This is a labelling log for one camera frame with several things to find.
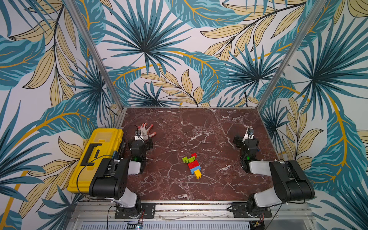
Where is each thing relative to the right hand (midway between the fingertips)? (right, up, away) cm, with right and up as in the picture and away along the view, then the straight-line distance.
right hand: (246, 135), depth 91 cm
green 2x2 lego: (-38, -15, -3) cm, 41 cm away
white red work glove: (-68, +2, +13) cm, 69 cm away
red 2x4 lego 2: (-34, -18, -5) cm, 39 cm away
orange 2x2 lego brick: (-31, -22, -7) cm, 39 cm away
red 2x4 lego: (-34, -17, -3) cm, 38 cm away
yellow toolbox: (-84, -4, -12) cm, 85 cm away
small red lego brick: (-33, -13, +4) cm, 36 cm away
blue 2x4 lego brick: (-33, -20, -5) cm, 39 cm away
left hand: (-67, -2, +2) cm, 67 cm away
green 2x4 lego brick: (-35, -15, -1) cm, 38 cm away
